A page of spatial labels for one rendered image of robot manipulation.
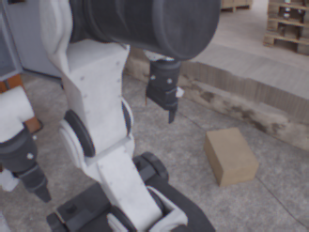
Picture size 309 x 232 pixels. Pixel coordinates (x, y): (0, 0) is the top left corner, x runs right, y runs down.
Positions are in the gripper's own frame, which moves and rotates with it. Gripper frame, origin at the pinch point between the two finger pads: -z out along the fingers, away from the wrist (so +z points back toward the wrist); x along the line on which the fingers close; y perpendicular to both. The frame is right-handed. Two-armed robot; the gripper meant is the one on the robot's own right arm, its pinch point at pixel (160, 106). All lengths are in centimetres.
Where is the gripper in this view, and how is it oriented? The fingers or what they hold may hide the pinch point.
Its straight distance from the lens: 74.1
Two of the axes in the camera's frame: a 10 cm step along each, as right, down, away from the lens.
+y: -7.3, 4.4, -5.3
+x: -6.8, -5.5, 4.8
